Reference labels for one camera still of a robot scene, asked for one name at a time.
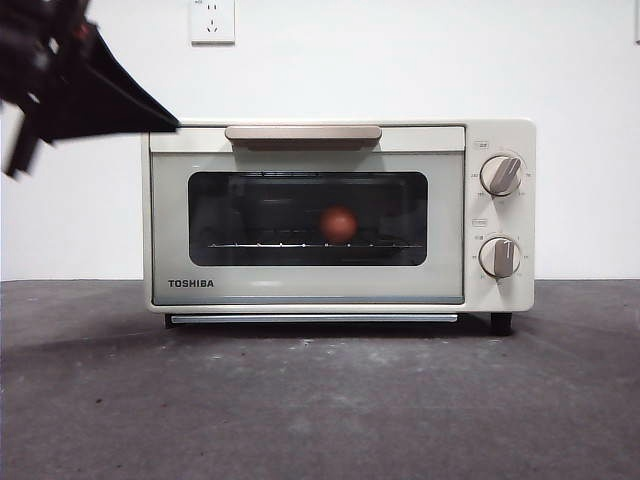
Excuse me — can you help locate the glass oven door beige handle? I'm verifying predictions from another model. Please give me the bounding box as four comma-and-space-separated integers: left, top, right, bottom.
148, 124, 466, 306

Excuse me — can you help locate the brown egg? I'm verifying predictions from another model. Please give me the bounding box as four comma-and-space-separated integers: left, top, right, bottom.
319, 204, 359, 245

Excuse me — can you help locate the silver crumb tray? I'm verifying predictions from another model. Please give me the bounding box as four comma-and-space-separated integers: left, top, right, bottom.
169, 313, 457, 325

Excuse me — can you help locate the cream knob with beige grip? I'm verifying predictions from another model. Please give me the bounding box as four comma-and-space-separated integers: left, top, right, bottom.
478, 236, 521, 280
479, 154, 524, 197

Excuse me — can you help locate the cream Toshiba toaster oven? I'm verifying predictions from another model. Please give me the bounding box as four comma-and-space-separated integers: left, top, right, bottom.
141, 117, 536, 335

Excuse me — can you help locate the white wall socket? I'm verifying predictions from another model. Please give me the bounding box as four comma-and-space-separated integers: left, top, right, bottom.
189, 0, 236, 47

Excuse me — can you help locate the metal wire oven rack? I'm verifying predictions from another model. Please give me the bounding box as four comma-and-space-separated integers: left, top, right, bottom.
208, 241, 416, 250

